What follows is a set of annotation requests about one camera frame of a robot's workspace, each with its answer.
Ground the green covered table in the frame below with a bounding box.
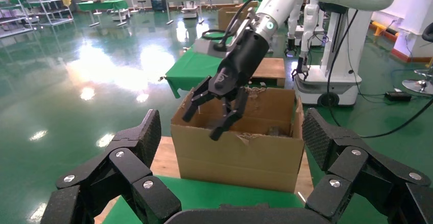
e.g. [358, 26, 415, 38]
[77, 0, 129, 28]

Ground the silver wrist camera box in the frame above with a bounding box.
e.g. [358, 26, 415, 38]
[193, 38, 227, 58]

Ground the black hanging cable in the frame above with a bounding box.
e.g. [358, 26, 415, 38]
[326, 9, 433, 139]

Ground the white low cart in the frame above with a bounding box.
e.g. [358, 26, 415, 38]
[180, 6, 200, 19]

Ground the yellow floor barrier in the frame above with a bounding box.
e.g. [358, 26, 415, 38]
[370, 20, 400, 43]

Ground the large open brown carton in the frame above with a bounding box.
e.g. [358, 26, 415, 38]
[170, 86, 305, 193]

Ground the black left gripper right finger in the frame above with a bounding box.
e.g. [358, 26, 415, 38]
[302, 107, 433, 224]

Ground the green cloth with clips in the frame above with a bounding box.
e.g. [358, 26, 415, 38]
[164, 30, 271, 98]

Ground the large green tablecloth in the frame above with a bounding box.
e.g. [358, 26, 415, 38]
[103, 176, 305, 224]

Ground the chrome base stool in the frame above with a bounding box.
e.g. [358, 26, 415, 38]
[401, 22, 433, 95]

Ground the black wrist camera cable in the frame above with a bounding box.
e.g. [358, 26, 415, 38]
[201, 0, 290, 52]

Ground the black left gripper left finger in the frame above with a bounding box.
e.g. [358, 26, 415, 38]
[40, 109, 182, 224]

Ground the low wooden pallet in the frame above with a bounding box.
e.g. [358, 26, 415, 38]
[252, 57, 286, 87]

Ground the metal shelving rack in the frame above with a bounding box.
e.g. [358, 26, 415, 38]
[0, 0, 35, 39]
[20, 0, 75, 27]

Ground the white wheeled robot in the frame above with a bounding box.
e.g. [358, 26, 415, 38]
[294, 8, 373, 108]

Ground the closed brown cardboard box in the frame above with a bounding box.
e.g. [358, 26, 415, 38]
[217, 6, 253, 31]

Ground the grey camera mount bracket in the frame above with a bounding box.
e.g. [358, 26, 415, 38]
[226, 8, 259, 53]

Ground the black power adapter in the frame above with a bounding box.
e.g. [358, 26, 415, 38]
[384, 91, 413, 103]

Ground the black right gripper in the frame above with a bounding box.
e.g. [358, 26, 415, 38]
[182, 27, 270, 141]

